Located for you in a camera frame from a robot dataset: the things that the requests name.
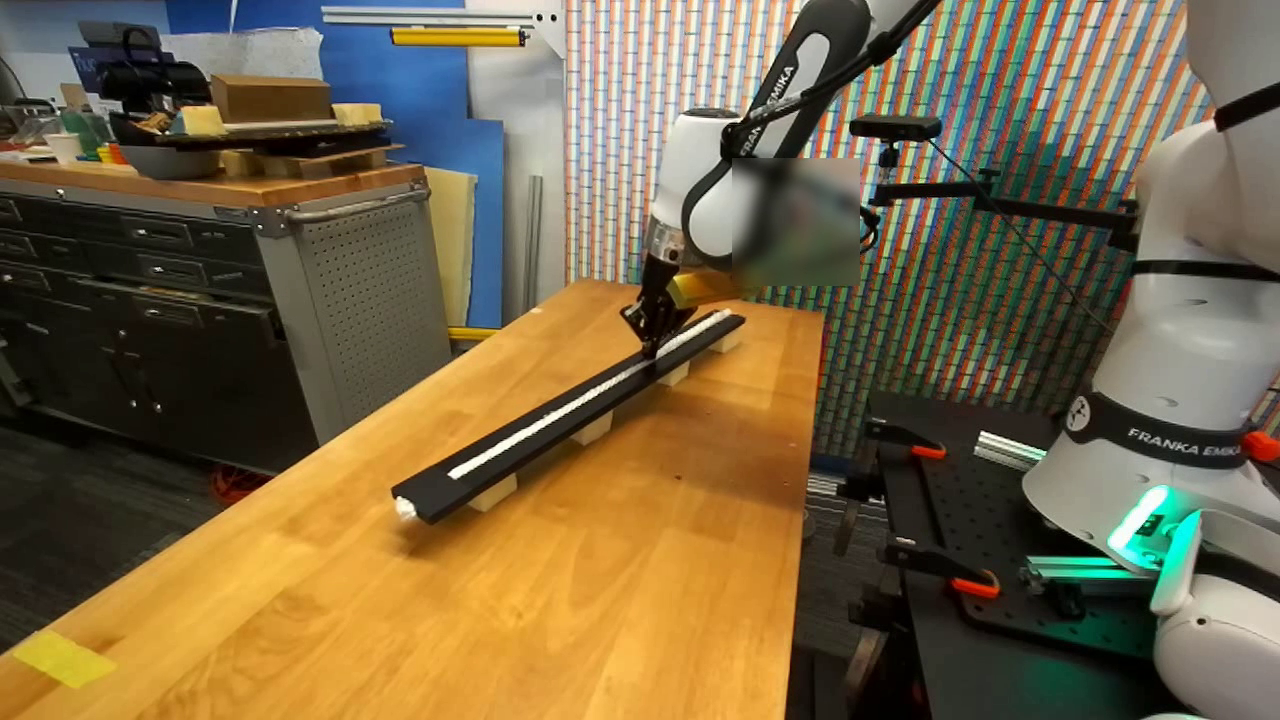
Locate orange handled clamp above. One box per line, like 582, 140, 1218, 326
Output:
884, 535, 1003, 599
864, 415, 949, 465

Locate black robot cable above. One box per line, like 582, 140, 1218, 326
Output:
716, 77, 888, 283

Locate yellow level bar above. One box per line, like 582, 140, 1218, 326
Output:
387, 28, 524, 47

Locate long black channel rail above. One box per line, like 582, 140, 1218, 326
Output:
392, 310, 743, 523

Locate orange handled clamp rear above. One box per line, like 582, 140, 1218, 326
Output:
864, 415, 949, 465

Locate white braided rope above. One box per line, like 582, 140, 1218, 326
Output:
445, 310, 739, 488

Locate black optical breadboard base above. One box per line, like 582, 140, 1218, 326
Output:
866, 396, 1181, 720

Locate blue foam board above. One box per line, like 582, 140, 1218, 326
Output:
165, 0, 508, 329

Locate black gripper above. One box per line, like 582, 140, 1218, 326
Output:
621, 258, 691, 353

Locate black camera boom stand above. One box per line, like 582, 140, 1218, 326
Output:
847, 117, 1139, 254

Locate grey metal tool cabinet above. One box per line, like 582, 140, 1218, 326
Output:
0, 164, 449, 474

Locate wooden box on cabinet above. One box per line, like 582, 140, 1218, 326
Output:
206, 77, 333, 125

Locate yellow tape patch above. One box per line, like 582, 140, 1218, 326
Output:
11, 632, 115, 690

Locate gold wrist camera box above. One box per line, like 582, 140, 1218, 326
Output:
673, 269, 755, 310

